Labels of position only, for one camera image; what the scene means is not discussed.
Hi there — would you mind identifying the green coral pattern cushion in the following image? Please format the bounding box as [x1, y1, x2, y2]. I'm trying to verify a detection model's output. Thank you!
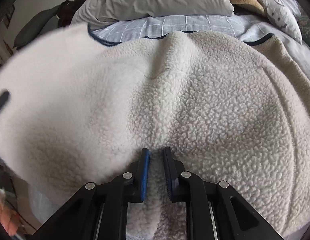
[297, 15, 310, 46]

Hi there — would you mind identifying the light blue checked duvet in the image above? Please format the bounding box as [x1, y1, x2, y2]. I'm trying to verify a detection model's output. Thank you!
[92, 15, 310, 79]

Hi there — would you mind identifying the grey patterned pillow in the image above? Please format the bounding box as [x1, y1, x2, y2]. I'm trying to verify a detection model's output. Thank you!
[258, 0, 302, 44]

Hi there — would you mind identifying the white fleece jacket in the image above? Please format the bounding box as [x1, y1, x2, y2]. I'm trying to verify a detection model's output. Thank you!
[0, 24, 310, 239]

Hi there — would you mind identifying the person's left hand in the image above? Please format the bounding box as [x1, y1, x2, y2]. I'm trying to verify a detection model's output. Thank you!
[0, 189, 21, 236]

